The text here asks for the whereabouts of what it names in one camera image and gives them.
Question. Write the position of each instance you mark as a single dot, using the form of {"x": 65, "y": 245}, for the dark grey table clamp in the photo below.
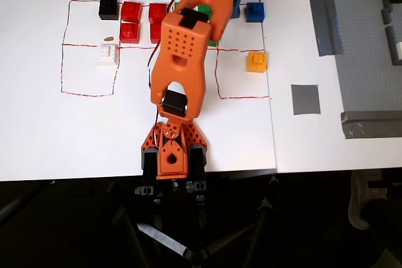
{"x": 149, "y": 159}
{"x": 198, "y": 158}

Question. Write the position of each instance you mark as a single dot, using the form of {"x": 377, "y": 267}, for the white lego block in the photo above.
{"x": 107, "y": 55}

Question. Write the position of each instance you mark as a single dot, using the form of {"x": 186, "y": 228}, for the long dark grey brick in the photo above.
{"x": 392, "y": 39}

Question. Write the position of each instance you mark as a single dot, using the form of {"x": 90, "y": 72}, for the yellow lego block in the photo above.
{"x": 257, "y": 62}

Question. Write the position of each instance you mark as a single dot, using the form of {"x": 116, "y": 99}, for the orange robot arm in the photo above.
{"x": 180, "y": 61}

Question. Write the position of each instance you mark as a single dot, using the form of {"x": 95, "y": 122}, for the grey lego baseplate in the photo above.
{"x": 361, "y": 61}

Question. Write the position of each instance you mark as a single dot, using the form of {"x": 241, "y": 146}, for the white lego brick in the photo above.
{"x": 399, "y": 51}

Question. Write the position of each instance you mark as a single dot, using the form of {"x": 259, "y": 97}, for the black lego block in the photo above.
{"x": 108, "y": 9}

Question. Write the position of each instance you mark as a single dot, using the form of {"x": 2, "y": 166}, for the red lego block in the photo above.
{"x": 131, "y": 12}
{"x": 155, "y": 33}
{"x": 157, "y": 13}
{"x": 129, "y": 32}

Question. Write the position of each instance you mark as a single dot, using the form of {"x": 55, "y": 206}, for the grey shoe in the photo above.
{"x": 358, "y": 205}

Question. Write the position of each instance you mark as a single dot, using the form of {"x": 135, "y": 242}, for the blue lego block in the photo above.
{"x": 255, "y": 12}
{"x": 236, "y": 9}

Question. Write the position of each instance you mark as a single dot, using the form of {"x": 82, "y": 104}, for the small brown chip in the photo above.
{"x": 109, "y": 38}

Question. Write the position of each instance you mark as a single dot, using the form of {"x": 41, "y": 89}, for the black tripod stand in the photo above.
{"x": 163, "y": 239}

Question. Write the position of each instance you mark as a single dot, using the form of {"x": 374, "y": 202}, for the grey duct tape strip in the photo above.
{"x": 370, "y": 124}
{"x": 323, "y": 23}

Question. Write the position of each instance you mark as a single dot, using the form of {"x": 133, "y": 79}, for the grey square tape marker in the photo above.
{"x": 306, "y": 99}

